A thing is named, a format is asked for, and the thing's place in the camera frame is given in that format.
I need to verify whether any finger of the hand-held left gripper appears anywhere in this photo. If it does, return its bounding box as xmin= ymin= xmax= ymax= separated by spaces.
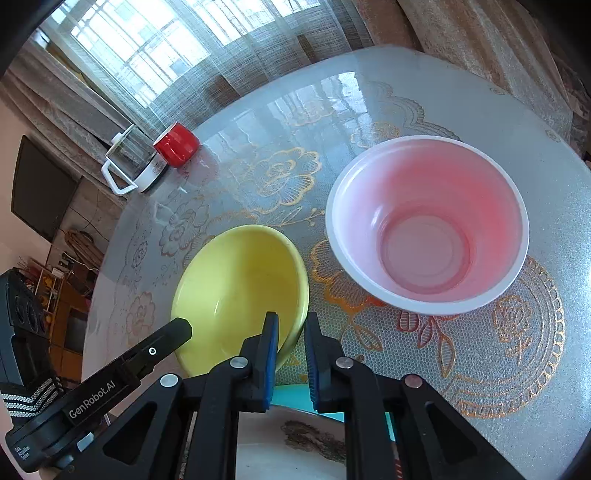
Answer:
xmin=121 ymin=318 xmax=193 ymax=378

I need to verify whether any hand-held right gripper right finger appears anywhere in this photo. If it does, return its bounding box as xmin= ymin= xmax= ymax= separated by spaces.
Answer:
xmin=302 ymin=311 xmax=525 ymax=480

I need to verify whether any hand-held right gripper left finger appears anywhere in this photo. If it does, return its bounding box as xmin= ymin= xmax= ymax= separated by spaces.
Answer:
xmin=62 ymin=311 xmax=280 ymax=480

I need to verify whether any teal plastic plate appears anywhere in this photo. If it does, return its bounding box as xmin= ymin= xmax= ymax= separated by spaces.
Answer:
xmin=271 ymin=385 xmax=398 ymax=441

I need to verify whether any yellow plastic bowl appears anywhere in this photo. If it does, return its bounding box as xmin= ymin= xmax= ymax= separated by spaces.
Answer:
xmin=171 ymin=224 xmax=310 ymax=377

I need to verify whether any red plastic bowl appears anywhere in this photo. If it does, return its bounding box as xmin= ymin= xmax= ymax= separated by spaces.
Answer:
xmin=325 ymin=135 xmax=530 ymax=316

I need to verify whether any wooden cabinet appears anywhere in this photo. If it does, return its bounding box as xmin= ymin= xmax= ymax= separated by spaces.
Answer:
xmin=32 ymin=263 xmax=89 ymax=370

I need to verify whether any folded wooden chair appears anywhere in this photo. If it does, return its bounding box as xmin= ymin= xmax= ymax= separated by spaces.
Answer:
xmin=65 ymin=228 xmax=106 ymax=269

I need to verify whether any black flat-screen television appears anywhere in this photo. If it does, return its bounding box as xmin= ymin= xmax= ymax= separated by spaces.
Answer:
xmin=11 ymin=135 xmax=80 ymax=243

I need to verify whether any red mug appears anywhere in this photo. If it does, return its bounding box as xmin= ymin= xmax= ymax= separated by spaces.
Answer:
xmin=153 ymin=122 xmax=200 ymax=168

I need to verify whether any beige patterned curtain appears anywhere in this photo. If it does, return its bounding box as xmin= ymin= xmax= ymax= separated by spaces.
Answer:
xmin=397 ymin=0 xmax=578 ymax=139
xmin=0 ymin=37 xmax=153 ymax=153

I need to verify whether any white sheer curtain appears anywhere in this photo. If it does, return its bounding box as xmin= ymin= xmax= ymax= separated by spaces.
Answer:
xmin=41 ymin=0 xmax=421 ymax=134

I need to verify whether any barred window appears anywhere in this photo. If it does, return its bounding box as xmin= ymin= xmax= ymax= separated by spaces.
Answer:
xmin=51 ymin=0 xmax=324 ymax=93

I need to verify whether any glass kettle with white handle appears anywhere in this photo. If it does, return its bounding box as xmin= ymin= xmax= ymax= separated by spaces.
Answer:
xmin=102 ymin=124 xmax=168 ymax=195

